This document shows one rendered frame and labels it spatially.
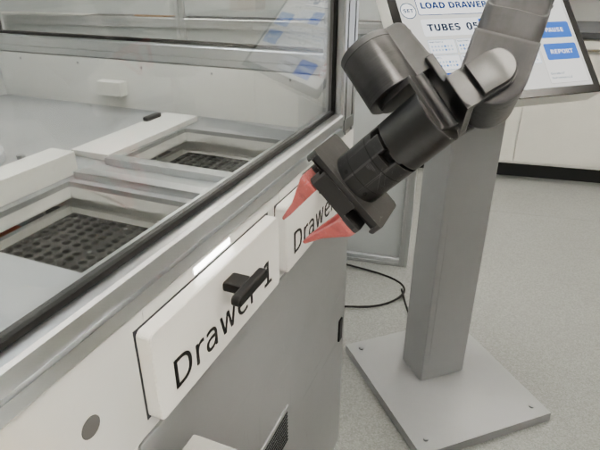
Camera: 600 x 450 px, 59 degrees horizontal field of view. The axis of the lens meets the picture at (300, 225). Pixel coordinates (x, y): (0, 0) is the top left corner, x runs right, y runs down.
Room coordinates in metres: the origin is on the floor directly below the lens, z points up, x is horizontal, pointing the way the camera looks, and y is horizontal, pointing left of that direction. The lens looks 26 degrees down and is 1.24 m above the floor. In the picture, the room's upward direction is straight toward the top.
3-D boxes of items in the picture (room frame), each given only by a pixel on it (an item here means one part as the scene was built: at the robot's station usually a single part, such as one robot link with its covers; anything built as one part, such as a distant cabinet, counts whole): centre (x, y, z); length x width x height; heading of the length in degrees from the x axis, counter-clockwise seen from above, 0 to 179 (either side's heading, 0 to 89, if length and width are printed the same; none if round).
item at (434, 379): (1.34, -0.46, 0.51); 0.50 x 0.45 x 1.02; 20
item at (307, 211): (0.83, -0.03, 0.87); 0.29 x 0.02 x 0.11; 157
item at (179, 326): (0.53, 0.09, 0.87); 0.29 x 0.02 x 0.11; 157
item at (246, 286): (0.52, 0.07, 0.91); 0.07 x 0.04 x 0.01; 157
